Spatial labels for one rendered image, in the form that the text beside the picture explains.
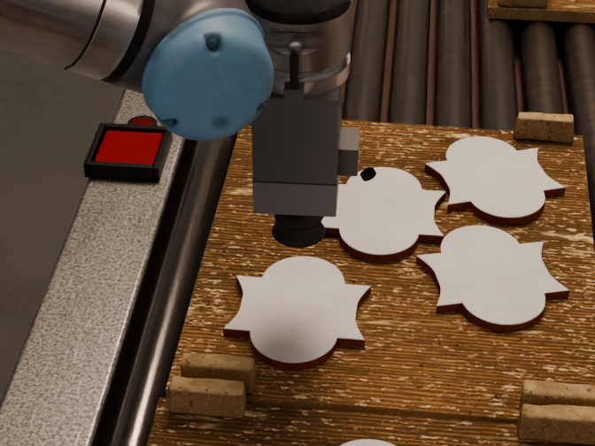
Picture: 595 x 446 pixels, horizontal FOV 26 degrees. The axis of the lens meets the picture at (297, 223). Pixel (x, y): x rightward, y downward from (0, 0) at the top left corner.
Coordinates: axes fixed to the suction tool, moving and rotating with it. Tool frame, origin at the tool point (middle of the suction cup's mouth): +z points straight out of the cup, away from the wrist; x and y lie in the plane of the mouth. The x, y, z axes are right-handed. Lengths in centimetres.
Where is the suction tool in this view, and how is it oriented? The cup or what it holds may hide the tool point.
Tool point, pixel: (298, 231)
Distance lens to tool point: 103.7
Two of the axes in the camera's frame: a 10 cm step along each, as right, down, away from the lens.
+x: -10.0, -0.5, 0.6
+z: 0.0, 8.0, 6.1
